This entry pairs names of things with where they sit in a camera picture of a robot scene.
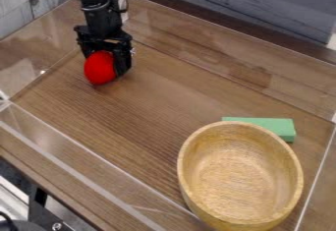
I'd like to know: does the clear acrylic front wall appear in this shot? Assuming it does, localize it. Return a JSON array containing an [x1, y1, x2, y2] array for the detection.
[[0, 89, 210, 231]]

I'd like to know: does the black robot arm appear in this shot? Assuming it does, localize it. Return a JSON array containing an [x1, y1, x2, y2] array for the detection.
[[73, 0, 132, 84]]

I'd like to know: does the green foam block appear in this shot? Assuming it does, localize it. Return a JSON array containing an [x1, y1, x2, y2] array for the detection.
[[221, 117, 296, 143]]

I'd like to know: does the black metal table bracket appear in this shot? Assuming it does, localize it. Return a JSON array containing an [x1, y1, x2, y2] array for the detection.
[[28, 186, 74, 231]]

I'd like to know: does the oval wooden bowl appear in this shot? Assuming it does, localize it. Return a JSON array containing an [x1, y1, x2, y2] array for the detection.
[[177, 121, 304, 231]]

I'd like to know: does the black cable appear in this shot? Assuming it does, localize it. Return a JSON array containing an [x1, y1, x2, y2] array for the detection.
[[0, 210, 20, 231]]

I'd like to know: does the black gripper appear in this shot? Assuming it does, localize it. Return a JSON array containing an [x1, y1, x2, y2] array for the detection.
[[73, 26, 132, 77]]

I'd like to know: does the red plush strawberry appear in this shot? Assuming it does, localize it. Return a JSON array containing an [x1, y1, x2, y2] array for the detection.
[[84, 51, 117, 85]]

